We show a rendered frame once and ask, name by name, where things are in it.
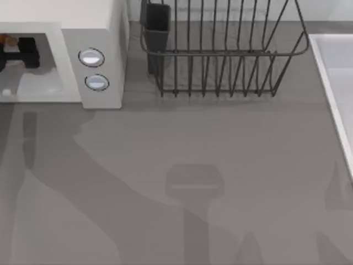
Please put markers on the orange brown bread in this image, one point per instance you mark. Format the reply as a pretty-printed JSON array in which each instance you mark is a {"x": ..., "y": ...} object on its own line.
[{"x": 9, "y": 39}]

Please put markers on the large round microwave knob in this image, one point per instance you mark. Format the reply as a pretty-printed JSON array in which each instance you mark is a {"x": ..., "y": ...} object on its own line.
[{"x": 91, "y": 57}]

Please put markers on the small round microwave knob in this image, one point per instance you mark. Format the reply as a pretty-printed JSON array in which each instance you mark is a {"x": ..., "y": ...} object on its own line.
[{"x": 96, "y": 82}]

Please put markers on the pale microwave oven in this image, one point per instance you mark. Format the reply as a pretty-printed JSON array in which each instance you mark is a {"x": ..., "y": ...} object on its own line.
[{"x": 93, "y": 16}]

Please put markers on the dark grey cutlery holder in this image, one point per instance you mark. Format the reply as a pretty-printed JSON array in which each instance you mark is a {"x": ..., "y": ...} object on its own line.
[{"x": 156, "y": 33}]

